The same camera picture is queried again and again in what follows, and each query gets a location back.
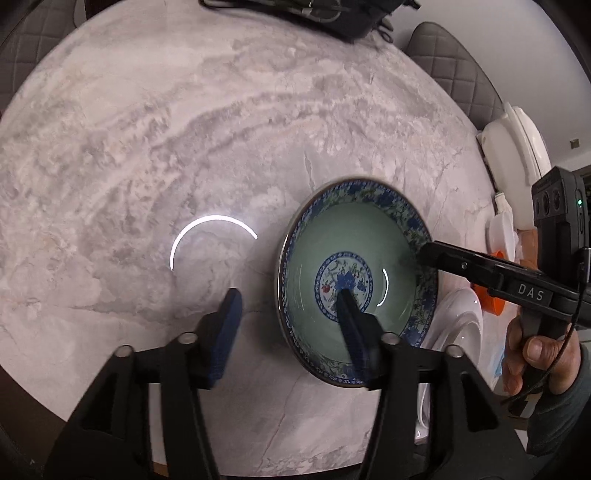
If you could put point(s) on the small white bowl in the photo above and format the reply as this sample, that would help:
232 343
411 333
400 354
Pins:
503 235

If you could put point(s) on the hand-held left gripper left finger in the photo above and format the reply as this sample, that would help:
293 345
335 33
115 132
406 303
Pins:
224 337

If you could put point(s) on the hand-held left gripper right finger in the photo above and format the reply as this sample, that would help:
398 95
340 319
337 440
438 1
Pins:
358 337

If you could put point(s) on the grey quilted chair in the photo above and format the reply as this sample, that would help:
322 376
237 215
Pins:
452 74
32 37

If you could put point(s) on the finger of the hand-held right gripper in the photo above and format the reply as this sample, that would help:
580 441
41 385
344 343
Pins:
480 272

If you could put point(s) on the person's right hand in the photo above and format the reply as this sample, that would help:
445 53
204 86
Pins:
540 355

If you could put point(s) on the orange bowl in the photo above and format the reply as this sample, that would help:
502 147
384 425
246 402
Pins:
489 300

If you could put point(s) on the blue patterned ceramic bowl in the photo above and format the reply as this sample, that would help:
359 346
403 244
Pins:
314 240

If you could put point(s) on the large white plate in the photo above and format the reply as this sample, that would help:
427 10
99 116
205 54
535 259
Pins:
425 415

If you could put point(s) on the white and purple rice cooker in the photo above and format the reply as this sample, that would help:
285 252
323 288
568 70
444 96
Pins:
517 157

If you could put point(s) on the person's right forearm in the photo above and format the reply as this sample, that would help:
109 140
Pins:
563 424

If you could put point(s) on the navy electric grill pot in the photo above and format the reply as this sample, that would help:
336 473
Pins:
323 14

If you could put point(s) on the wall socket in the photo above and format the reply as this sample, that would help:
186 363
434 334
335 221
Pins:
575 143

